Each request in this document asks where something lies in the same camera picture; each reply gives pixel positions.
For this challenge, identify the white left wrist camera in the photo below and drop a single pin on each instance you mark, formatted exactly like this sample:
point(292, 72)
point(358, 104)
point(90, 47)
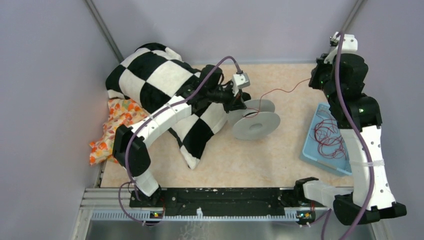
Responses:
point(239, 81)

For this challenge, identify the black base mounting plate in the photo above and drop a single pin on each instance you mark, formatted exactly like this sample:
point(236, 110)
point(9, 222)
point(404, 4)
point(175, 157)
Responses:
point(223, 202)

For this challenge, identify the orange floral cloth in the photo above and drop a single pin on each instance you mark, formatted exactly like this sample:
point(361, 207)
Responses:
point(121, 112)

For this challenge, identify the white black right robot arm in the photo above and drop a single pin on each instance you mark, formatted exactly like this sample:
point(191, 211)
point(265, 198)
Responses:
point(359, 120)

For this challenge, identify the light blue plastic basket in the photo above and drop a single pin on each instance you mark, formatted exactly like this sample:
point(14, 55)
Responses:
point(324, 146)

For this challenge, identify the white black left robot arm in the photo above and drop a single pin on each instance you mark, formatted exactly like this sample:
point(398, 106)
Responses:
point(131, 143)

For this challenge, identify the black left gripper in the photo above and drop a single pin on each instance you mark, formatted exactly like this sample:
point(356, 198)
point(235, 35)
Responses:
point(234, 102)

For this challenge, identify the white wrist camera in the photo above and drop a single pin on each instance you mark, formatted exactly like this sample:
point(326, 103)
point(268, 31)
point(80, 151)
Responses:
point(349, 44)
point(239, 81)

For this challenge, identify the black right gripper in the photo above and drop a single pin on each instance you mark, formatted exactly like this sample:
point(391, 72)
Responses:
point(313, 82)

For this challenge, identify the grey plastic cable spool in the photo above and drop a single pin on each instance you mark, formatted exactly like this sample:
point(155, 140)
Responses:
point(255, 122)

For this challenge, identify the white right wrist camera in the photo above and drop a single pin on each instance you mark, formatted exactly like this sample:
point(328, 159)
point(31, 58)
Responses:
point(349, 44)

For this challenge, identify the black white checkered pillow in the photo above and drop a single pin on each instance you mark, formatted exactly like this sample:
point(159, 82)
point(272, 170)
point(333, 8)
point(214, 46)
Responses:
point(151, 76)

